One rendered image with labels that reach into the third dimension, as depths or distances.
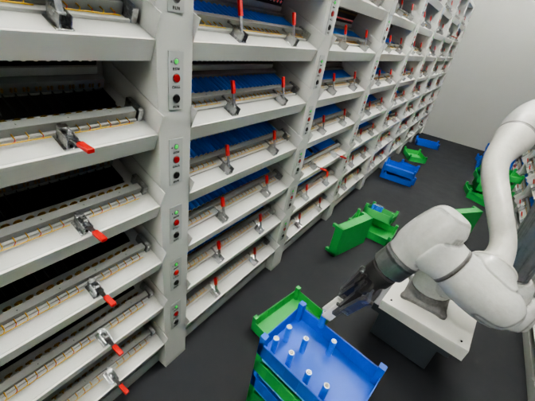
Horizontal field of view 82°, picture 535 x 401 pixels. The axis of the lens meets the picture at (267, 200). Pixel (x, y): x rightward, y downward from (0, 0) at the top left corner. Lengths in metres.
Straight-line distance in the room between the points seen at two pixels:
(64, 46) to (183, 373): 1.10
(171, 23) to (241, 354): 1.16
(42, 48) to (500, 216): 0.98
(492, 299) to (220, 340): 0.99
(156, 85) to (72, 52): 0.16
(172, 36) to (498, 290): 0.84
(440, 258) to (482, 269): 0.08
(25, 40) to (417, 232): 0.77
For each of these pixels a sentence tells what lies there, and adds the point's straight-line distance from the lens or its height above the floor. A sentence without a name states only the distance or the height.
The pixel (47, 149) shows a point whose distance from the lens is 0.65.
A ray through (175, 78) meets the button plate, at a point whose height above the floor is 1.02.
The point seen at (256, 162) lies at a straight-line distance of 1.11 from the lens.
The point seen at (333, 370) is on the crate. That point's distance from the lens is 1.03.
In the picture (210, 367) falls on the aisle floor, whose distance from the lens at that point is 1.34.
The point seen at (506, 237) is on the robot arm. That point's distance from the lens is 0.91.
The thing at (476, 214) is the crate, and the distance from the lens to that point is 2.71.
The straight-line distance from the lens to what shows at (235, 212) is 1.14.
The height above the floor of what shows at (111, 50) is 1.07.
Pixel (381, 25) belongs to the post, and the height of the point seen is 1.22.
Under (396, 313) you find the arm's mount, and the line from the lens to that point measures 1.42.
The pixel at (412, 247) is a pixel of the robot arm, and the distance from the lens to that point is 0.76.
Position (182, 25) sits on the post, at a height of 1.13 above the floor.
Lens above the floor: 1.16
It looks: 30 degrees down
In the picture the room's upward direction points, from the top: 10 degrees clockwise
